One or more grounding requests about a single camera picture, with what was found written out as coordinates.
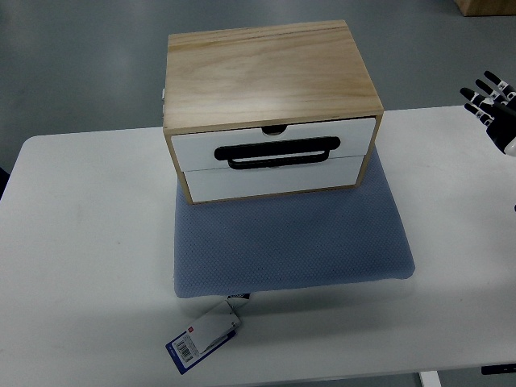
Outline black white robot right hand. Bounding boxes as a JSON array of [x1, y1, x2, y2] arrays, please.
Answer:
[[460, 70, 515, 157]]

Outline black drawer handle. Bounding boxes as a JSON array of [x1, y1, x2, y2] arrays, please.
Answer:
[[214, 136, 341, 170]]

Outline white drawer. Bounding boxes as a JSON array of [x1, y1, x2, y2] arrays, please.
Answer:
[[171, 118, 376, 171], [185, 156, 364, 202]]

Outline wooden drawer cabinet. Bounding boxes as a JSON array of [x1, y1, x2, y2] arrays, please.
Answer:
[[163, 20, 384, 204]]

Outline cardboard box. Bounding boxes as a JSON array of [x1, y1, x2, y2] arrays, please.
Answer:
[[454, 0, 515, 17]]

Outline blue grey cushion mat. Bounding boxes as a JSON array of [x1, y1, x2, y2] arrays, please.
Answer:
[[173, 154, 415, 298]]

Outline white table leg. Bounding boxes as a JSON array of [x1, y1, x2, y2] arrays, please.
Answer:
[[418, 371, 442, 387]]

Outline white blue product tag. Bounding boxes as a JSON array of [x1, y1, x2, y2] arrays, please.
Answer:
[[165, 301, 241, 375]]

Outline black table bracket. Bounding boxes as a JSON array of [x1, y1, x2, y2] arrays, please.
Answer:
[[481, 364, 516, 376]]

